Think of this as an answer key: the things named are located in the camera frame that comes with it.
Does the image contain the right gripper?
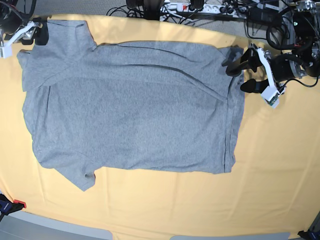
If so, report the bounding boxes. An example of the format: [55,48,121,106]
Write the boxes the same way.
[0,21,49,48]

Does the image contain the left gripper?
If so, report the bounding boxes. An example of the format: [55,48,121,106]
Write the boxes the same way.
[225,44,307,95]

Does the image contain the grey t-shirt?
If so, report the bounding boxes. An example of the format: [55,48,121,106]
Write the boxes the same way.
[17,20,245,191]

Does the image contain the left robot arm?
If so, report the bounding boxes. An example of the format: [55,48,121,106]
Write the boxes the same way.
[226,0,320,101]

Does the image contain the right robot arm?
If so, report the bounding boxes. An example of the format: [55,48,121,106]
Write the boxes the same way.
[0,0,49,48]

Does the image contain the black power adapter box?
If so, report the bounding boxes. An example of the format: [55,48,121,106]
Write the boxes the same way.
[247,7,280,25]

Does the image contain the white power strip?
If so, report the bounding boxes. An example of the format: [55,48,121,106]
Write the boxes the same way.
[160,0,249,19]

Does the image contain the black clamp right corner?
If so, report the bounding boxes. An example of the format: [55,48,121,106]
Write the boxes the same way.
[298,227,320,240]

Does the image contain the red black clamp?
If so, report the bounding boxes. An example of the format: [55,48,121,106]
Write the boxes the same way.
[0,193,27,216]

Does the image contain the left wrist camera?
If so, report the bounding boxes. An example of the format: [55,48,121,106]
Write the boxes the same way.
[260,86,280,109]

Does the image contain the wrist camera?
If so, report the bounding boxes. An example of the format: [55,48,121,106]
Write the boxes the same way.
[260,86,280,109]
[0,46,13,59]

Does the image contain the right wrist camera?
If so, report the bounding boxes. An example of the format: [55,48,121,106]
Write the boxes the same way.
[0,46,13,59]

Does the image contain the black robot base post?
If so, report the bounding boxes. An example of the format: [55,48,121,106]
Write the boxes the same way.
[125,0,164,21]

